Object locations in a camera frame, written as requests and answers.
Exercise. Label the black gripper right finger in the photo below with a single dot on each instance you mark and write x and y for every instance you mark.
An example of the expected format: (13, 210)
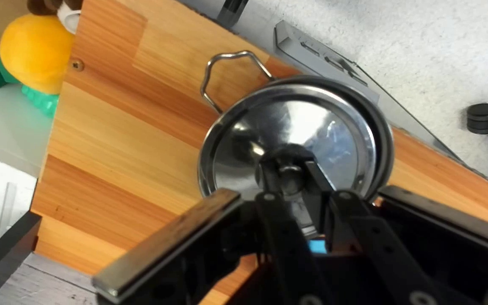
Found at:
(420, 251)

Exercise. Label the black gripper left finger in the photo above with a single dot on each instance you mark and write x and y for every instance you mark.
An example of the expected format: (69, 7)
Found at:
(271, 247)

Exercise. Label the silver steel pot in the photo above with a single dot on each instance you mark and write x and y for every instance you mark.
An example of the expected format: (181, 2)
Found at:
(374, 117)

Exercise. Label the silver pot lid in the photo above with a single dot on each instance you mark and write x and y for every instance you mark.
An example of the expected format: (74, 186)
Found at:
(332, 125)

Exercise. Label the blue cloth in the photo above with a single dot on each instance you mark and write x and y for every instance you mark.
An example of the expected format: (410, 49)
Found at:
(317, 246)

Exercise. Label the wooden toy kitchen counter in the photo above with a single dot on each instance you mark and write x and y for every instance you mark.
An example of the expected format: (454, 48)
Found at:
(118, 195)

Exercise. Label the white toy sink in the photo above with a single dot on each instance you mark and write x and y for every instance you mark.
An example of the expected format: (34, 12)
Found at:
(24, 136)

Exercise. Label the yellow toy lemon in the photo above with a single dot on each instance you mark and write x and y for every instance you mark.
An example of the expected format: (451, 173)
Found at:
(35, 51)

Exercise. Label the brown plush toy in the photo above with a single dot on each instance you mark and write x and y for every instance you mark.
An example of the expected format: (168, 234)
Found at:
(66, 10)

